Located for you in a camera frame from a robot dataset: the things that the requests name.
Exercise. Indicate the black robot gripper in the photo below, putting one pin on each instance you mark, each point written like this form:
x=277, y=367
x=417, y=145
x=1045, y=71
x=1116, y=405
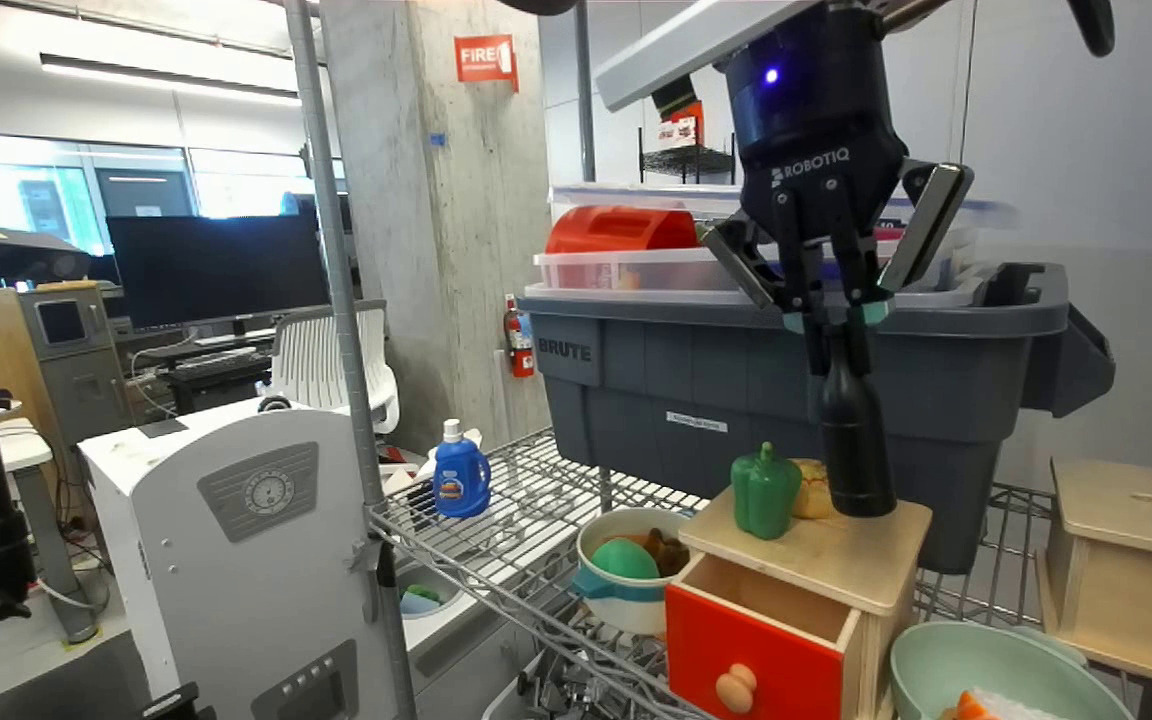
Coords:
x=831, y=189

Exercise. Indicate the black toy bottle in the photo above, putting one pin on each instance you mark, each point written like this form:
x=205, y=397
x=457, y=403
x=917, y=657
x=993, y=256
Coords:
x=853, y=441

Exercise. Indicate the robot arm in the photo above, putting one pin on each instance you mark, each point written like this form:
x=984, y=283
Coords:
x=663, y=71

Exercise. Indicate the white bowl teal rim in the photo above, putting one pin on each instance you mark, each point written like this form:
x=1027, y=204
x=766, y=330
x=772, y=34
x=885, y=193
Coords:
x=627, y=605

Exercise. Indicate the blue detergent bottle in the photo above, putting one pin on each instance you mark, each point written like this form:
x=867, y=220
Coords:
x=463, y=478

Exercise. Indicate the mint green bowl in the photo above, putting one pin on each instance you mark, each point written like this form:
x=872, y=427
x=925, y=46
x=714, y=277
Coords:
x=1015, y=674

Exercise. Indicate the clear plastic lidded bin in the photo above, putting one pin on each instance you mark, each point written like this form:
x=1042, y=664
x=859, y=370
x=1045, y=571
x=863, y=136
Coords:
x=659, y=268

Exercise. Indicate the grey Brute storage tote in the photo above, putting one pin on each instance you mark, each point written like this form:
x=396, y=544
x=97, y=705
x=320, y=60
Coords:
x=677, y=385

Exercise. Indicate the green toy bell pepper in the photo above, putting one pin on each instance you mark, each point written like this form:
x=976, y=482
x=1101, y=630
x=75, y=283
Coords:
x=766, y=494

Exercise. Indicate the orange plastic container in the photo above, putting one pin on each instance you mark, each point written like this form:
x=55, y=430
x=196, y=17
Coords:
x=622, y=230

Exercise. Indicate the red fire extinguisher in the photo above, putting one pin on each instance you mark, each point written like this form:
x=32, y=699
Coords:
x=518, y=341

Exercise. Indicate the brown toy food piece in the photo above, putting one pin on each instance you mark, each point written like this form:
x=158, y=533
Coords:
x=665, y=548

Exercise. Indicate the teal toy ball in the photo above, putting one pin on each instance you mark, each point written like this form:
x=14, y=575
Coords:
x=627, y=557

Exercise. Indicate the wooden box with red drawer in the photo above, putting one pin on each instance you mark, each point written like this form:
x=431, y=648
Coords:
x=797, y=624

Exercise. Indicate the small wooden slot box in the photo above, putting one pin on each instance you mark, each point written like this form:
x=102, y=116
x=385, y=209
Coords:
x=1098, y=560

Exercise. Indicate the toy salmon sushi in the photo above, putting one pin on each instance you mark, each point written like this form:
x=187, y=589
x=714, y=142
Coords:
x=982, y=705

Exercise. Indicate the white office chair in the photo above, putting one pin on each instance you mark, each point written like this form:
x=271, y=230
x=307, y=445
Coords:
x=308, y=370

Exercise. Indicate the black computer monitor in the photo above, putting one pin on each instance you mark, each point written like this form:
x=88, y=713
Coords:
x=177, y=268

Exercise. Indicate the white grey equipment cabinet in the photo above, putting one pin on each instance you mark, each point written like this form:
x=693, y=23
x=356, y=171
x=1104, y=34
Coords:
x=234, y=538

